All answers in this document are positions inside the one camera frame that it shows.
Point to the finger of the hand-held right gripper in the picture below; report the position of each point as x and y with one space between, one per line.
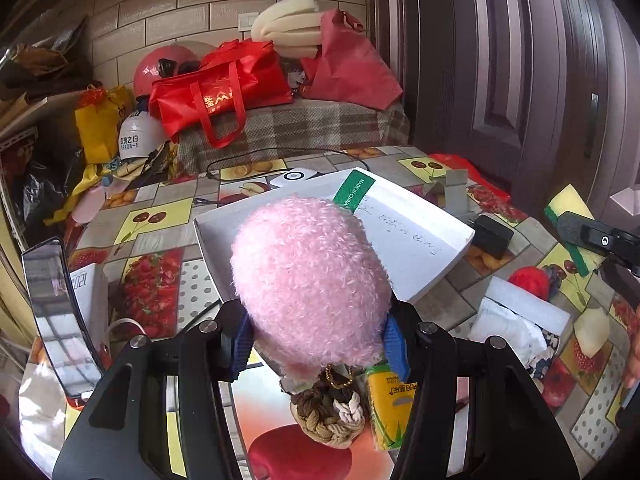
595 237

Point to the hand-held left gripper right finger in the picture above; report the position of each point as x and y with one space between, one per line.
397 345

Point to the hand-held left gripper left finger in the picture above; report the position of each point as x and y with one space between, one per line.
242 340

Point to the yellow green sponge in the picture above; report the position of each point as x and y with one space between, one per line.
570 202

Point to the pink plush ball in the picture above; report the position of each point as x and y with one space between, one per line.
310 280

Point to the white cardboard box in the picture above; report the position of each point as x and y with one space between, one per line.
425 230

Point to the person's right hand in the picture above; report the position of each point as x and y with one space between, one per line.
632 355

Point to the pale yellow sponge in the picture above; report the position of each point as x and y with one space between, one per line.
592 330

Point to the yellow tissue packet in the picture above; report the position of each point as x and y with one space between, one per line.
390 410

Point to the red plush apple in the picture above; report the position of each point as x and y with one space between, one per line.
530 280

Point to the grey power bank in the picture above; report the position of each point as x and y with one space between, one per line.
492 237

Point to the leopard print scrunchie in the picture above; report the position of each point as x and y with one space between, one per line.
545 355

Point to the white crumpled cloth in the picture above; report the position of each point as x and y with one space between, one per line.
505 332

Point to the fruit print tablecloth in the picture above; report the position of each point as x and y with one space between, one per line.
165 240

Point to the small white box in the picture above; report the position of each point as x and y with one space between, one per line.
92 300

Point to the white power bank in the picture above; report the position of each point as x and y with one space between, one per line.
295 176

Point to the red printed bag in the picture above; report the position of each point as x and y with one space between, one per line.
440 160

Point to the rectangular mirror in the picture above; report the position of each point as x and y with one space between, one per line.
60 320

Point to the dark wooden door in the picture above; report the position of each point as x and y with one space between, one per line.
500 60

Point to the plaid cloth cover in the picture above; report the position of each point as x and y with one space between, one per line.
310 125

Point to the white helmet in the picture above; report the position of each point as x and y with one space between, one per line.
140 135

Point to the red tote bag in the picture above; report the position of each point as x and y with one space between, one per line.
215 95

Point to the black plastic bag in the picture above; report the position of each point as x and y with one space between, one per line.
45 185

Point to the yellow bag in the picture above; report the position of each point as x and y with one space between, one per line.
100 130

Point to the red helmet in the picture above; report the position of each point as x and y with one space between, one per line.
155 67

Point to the white foam roll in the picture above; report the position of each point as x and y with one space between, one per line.
285 25

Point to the brown paper bag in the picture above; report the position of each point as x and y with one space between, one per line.
40 60

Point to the white wall switch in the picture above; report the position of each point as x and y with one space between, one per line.
249 21

